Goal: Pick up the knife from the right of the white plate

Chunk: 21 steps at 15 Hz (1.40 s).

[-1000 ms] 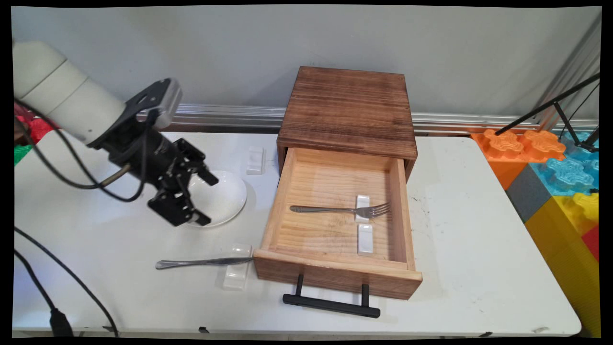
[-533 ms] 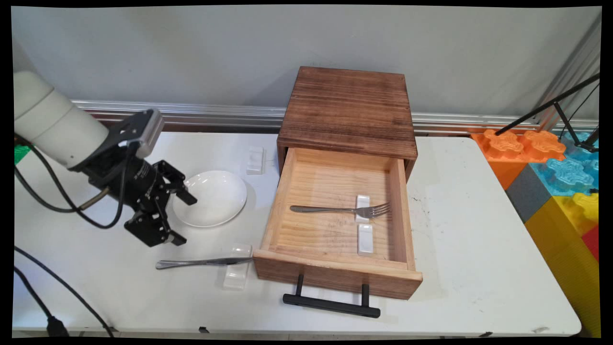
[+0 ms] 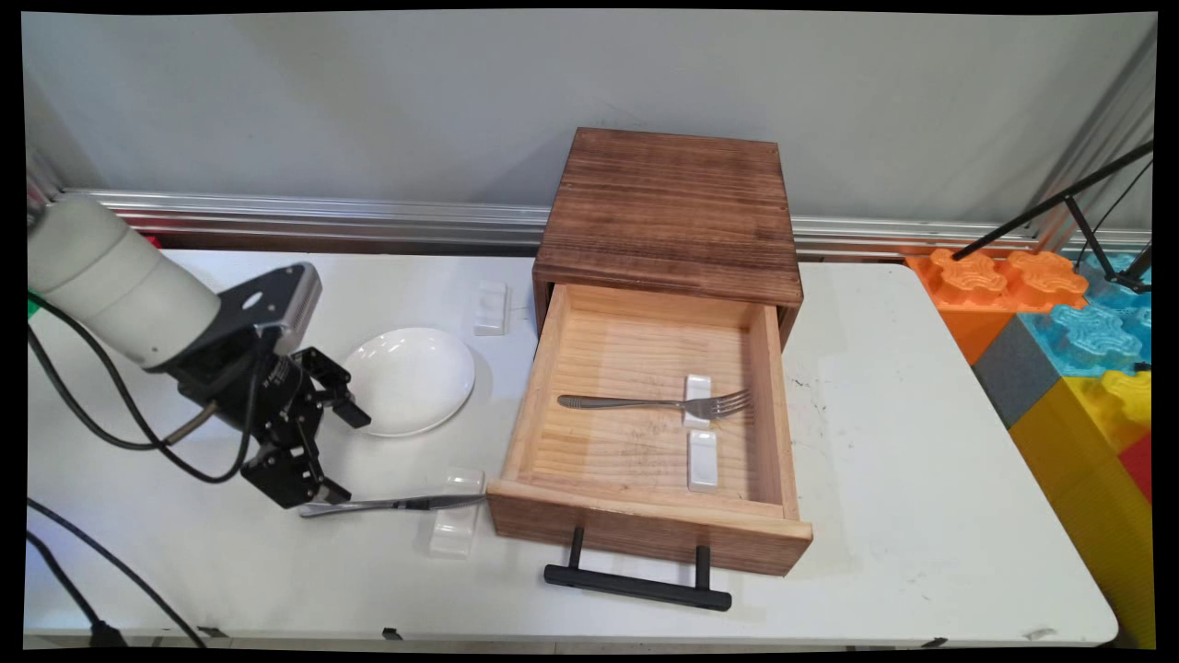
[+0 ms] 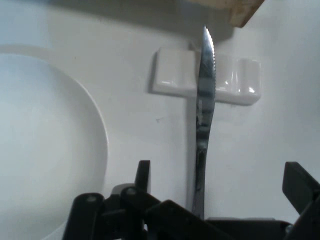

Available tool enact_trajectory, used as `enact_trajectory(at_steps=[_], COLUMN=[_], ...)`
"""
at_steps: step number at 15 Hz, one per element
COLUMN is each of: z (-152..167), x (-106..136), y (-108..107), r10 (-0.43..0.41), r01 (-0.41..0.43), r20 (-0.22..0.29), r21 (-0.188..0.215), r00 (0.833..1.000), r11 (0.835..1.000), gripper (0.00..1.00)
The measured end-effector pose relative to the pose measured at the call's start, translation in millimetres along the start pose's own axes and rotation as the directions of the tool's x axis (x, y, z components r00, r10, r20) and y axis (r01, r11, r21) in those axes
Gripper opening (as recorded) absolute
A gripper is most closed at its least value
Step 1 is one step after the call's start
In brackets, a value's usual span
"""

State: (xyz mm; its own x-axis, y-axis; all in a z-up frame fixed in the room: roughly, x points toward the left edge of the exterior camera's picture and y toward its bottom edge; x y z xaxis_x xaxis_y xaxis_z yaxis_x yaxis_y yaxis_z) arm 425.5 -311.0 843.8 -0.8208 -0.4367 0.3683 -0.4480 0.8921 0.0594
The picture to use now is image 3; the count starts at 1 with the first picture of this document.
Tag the white ceramic cutlery rest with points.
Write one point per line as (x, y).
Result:
(697, 385)
(490, 308)
(703, 460)
(456, 525)

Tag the dark wooden drawer cabinet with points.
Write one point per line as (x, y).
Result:
(668, 212)

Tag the black tripod stand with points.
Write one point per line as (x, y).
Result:
(1013, 224)

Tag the orange foam block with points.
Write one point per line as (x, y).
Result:
(976, 285)

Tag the blue foam block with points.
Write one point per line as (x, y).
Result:
(1096, 336)
(1119, 285)

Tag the silver metal table knife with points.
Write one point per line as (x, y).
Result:
(414, 503)

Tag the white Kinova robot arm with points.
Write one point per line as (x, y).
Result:
(110, 276)

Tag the silver metal fork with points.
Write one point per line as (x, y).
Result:
(626, 402)

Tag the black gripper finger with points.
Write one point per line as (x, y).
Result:
(333, 387)
(290, 474)

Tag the grey foam block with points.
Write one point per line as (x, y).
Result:
(1013, 378)

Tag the green foam block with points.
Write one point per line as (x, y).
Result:
(36, 306)

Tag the aluminium wall rail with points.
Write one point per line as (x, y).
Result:
(368, 216)

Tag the white round plate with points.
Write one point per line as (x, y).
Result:
(410, 382)

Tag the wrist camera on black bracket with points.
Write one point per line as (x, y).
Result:
(276, 304)

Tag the light wooden drawer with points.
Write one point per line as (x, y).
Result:
(626, 447)

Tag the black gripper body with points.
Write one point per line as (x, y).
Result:
(253, 391)

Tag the red foam block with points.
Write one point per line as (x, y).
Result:
(150, 241)
(1140, 465)

